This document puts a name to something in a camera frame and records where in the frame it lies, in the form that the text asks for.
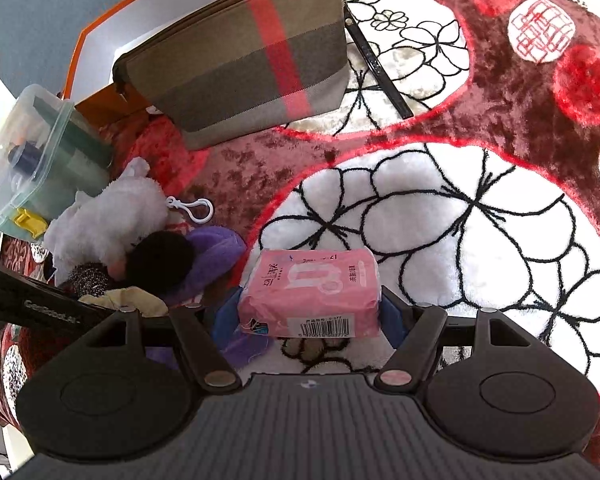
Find purple plush toy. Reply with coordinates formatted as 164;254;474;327
145;226;276;366

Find pink tissue packet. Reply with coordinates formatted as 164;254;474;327
237;249;383;339

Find white plush toy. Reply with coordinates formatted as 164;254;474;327
45;156;171;281

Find black wrist strap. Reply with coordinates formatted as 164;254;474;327
335;0;415;121

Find brown plaid zipper pouch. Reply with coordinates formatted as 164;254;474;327
112;0;351;151

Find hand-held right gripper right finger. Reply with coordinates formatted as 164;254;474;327
374;285;531;393

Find white plastic clip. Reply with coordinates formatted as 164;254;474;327
166;197;215;224

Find pale yellow cloth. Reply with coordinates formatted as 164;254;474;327
77;287;171;318

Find clear plastic container yellow latches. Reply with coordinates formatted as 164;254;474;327
0;84;113;241

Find orange edged book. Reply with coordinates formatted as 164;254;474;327
60;0;261;126

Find metal scouring ball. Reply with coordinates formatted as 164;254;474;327
67;261;116;297

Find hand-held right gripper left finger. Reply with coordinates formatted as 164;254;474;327
87;285;246;393

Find red brown patterned plush blanket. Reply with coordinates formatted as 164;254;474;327
0;0;600;480

